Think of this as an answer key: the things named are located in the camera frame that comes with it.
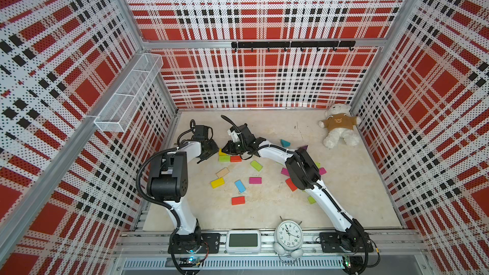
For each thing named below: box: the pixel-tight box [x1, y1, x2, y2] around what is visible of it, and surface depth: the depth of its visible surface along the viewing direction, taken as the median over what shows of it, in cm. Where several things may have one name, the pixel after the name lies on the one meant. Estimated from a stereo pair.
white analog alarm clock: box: [273, 215, 304, 265], surface depth 72 cm
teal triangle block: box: [280, 138, 291, 148], surface depth 106 cm
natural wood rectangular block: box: [215, 166, 230, 179], surface depth 95 cm
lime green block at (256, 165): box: [250, 160, 263, 172], surface depth 98 cm
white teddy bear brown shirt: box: [318, 103, 362, 149], surface depth 106 cm
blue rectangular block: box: [234, 179, 247, 193], surface depth 92 cm
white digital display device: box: [225, 229, 262, 254], surface depth 72 cm
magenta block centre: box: [248, 176, 262, 184], surface depth 93 cm
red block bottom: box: [231, 196, 246, 206], surface depth 87 cm
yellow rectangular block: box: [210, 176, 225, 190], surface depth 92 cm
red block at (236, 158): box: [230, 155, 243, 163], surface depth 95 cm
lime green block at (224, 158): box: [219, 155, 230, 163], surface depth 100 cm
